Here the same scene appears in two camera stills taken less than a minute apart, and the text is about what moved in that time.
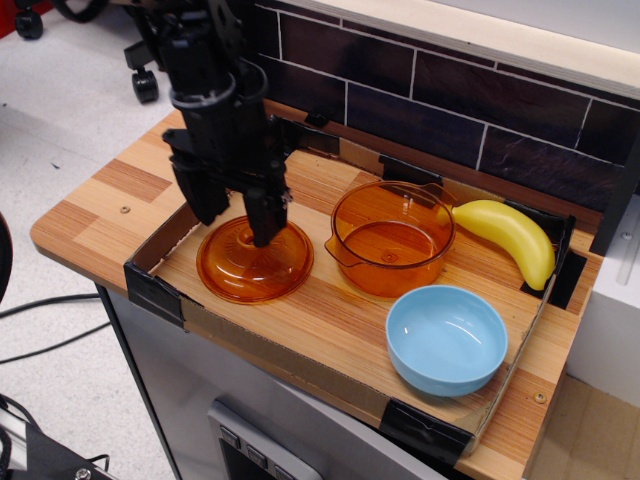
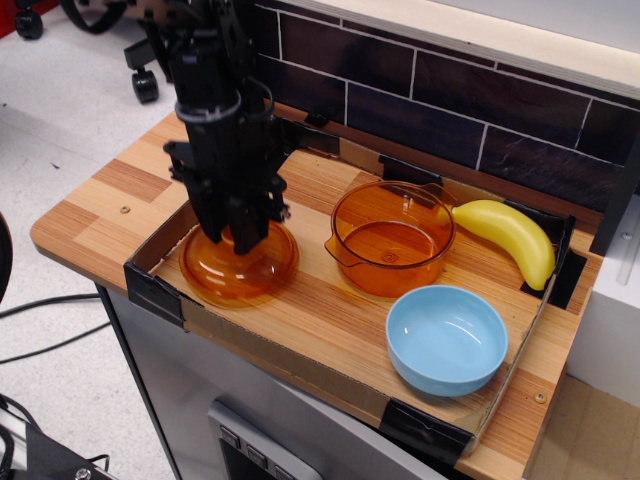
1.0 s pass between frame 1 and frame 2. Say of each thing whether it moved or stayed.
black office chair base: stayed
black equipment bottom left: stayed
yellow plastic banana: stayed
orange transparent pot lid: moved
